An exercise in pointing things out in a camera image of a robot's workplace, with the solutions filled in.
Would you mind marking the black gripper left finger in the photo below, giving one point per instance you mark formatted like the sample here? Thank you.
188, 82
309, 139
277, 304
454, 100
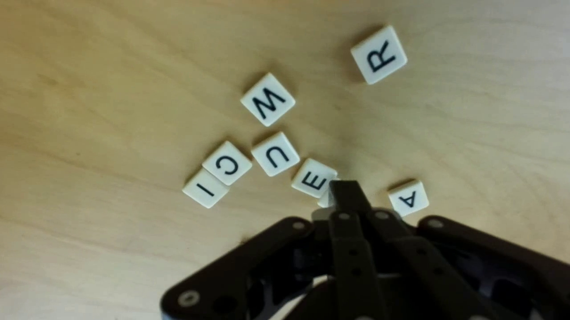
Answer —
349, 249

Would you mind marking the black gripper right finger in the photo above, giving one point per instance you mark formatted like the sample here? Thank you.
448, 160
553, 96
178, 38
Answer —
504, 263

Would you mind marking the white letter tile E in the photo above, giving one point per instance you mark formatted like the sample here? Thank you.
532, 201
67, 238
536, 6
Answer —
311, 178

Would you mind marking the white letter tile A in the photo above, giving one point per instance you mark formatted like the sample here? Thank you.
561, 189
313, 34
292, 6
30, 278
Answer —
409, 198

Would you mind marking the white letter tile U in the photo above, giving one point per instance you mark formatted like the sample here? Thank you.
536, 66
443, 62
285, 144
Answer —
274, 153

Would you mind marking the white letter tile C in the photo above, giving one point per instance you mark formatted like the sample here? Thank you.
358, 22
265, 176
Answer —
226, 162

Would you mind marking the white letter tile I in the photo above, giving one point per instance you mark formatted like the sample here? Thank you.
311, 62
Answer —
204, 189

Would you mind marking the white letter tile W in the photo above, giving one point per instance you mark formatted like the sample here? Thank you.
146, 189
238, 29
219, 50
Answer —
267, 100

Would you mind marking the white letter tile R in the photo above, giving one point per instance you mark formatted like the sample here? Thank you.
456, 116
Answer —
377, 54

